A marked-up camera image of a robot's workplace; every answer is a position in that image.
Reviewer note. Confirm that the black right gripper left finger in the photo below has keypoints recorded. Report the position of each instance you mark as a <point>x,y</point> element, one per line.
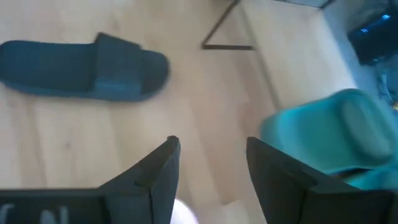
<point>149,193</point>

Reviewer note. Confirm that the teal slide sandal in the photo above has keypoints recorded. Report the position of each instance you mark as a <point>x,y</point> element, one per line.
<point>326,137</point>

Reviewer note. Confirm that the dark navy slide sandal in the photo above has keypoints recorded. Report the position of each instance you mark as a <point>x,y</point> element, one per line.
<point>62,67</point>

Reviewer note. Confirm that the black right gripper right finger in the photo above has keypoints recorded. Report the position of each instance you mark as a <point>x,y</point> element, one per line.
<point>286,193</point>

